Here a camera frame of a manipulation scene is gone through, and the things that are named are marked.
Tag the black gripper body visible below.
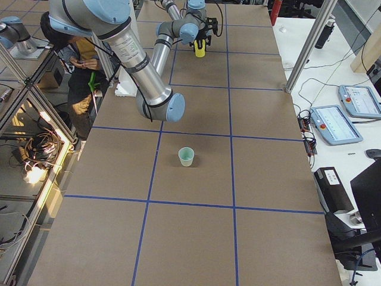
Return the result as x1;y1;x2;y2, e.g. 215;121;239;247
189;17;218;46

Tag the yellow cup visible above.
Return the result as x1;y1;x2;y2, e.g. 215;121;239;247
194;40;206;58

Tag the pale green cup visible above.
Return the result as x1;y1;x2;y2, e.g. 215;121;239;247
178;147;195;167

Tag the seated person dark jacket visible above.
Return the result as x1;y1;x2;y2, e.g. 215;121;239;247
40;12;109;141

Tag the black water bottle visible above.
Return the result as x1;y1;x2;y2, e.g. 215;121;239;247
314;19;335;49

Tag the near blue teach pendant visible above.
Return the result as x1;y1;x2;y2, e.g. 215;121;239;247
310;105;363;145

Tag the blue teach pendant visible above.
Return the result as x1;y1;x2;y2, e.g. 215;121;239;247
310;105;363;145
339;85;380;119

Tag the far blue teach pendant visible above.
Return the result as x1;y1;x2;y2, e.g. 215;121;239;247
339;85;380;119

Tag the black box with label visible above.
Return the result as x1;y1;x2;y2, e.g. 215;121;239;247
314;167;354;215

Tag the black computer monitor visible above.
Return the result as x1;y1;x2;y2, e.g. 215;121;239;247
351;148;380;231

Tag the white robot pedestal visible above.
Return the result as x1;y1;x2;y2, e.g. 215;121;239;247
115;67;138;97

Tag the aluminium frame post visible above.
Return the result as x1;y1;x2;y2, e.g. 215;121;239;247
284;0;338;94

